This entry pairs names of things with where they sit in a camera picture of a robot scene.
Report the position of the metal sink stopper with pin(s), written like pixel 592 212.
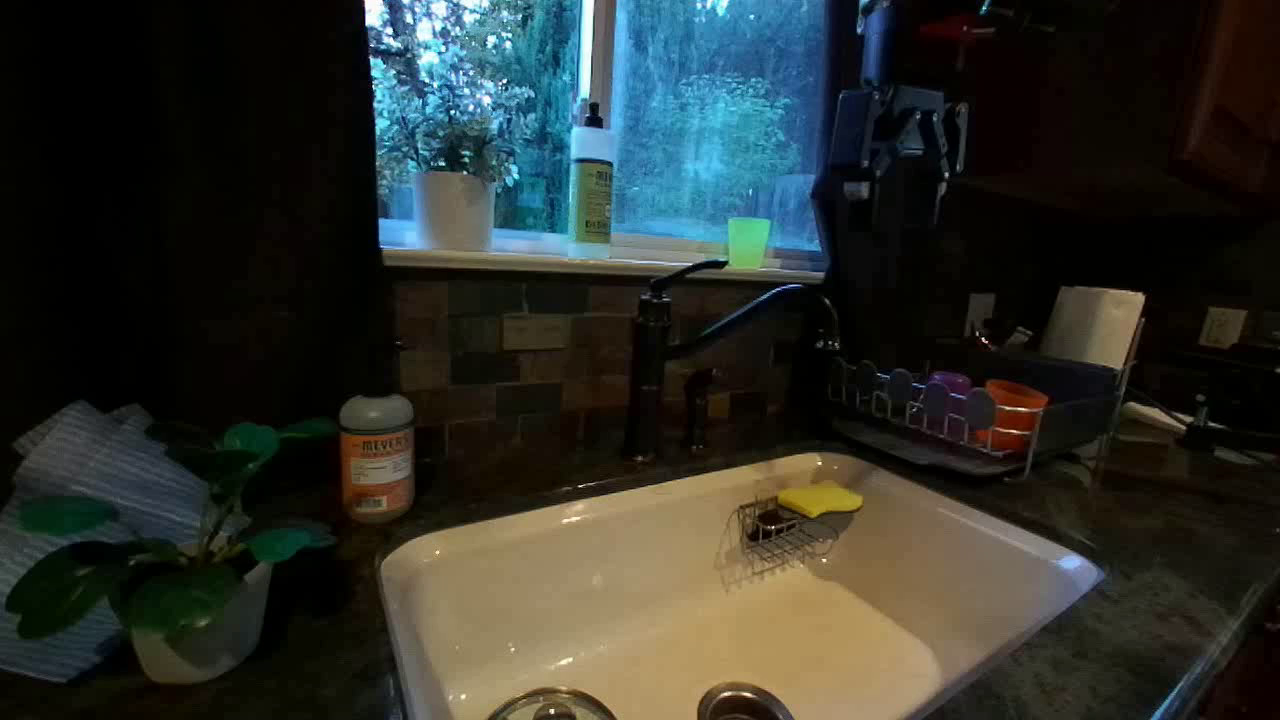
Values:
pixel 548 706

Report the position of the glass window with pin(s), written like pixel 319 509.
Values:
pixel 704 121

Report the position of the leafy plant in white pot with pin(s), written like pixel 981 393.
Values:
pixel 203 612

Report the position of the dark metal faucet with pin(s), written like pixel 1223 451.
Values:
pixel 648 361

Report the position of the yellow sponge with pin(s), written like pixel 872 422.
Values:
pixel 821 499

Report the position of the sink drain hole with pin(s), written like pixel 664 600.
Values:
pixel 740 706

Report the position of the orange plastic cup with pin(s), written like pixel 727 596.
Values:
pixel 1017 409

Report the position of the metal dish drying rack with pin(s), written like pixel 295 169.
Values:
pixel 1075 403

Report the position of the purple plastic cup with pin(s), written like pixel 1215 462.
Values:
pixel 954 403

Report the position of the white wall outlet plate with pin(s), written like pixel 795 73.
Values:
pixel 981 313
pixel 1223 324

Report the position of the green plastic cup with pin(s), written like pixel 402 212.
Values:
pixel 751 240

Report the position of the white ceramic sink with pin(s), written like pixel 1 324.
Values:
pixel 601 600

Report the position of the windowsill plant in white pot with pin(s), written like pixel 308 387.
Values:
pixel 456 207

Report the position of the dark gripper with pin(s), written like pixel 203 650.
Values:
pixel 896 134

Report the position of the red lidded canister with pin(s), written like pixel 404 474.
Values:
pixel 377 462

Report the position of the white paper towel roll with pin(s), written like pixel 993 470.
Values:
pixel 1092 324

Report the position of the striped dish cloth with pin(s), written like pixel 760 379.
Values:
pixel 103 462

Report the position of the tall soap bottle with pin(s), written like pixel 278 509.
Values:
pixel 592 184

